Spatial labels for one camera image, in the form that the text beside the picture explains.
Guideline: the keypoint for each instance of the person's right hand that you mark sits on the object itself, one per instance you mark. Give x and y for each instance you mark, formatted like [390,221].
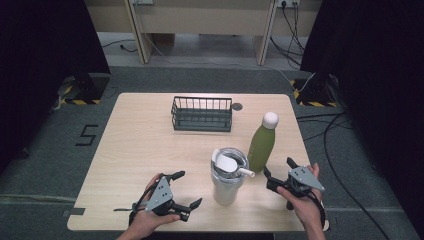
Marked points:
[308,210]

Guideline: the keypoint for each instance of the green bottle with white cap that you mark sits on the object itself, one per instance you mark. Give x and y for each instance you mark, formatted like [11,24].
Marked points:
[261,150]

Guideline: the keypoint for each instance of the white power socket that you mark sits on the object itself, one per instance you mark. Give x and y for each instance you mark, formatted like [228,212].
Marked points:
[142,1]

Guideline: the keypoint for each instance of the black curtain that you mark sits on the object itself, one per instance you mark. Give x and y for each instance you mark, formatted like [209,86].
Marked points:
[376,83]
[40,66]

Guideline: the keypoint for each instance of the grey tape strip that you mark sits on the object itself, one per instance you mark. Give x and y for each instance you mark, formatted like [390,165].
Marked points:
[74,211]

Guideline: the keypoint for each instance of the round dark table grommet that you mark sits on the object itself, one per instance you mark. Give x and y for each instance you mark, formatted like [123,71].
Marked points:
[237,106]

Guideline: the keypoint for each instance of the white wall socket with plugs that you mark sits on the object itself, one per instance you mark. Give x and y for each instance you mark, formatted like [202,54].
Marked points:
[288,3]

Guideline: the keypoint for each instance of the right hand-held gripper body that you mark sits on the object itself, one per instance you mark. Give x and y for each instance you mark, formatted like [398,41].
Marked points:
[305,176]

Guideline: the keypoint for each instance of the person's left hand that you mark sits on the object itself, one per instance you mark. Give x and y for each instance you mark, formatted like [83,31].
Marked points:
[150,220]

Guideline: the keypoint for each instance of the black stand base striped tape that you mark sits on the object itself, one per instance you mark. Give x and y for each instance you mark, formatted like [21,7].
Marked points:
[88,88]
[316,91]

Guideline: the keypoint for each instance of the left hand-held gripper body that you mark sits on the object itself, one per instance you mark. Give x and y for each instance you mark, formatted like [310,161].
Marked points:
[159,195]

